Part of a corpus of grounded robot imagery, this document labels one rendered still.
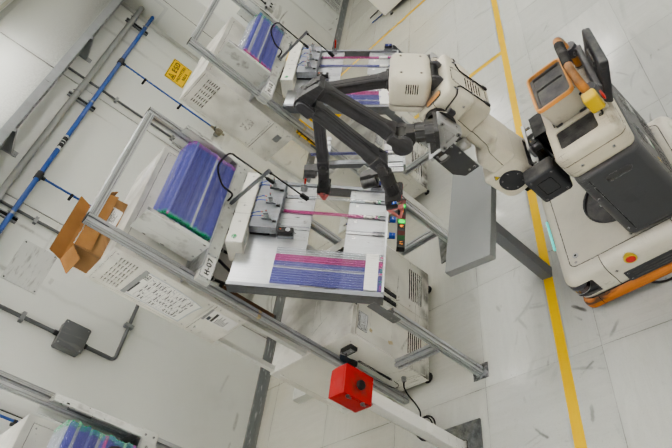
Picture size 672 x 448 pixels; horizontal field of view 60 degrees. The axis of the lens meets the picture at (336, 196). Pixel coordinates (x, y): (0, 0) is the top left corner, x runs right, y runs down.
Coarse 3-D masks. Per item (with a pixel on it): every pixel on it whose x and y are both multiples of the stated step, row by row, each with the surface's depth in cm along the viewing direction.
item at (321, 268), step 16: (288, 256) 272; (304, 256) 272; (320, 256) 271; (336, 256) 271; (352, 256) 271; (368, 256) 271; (272, 272) 265; (288, 272) 265; (304, 272) 265; (320, 272) 265; (336, 272) 265; (352, 272) 264; (368, 272) 265; (352, 288) 258; (368, 288) 258
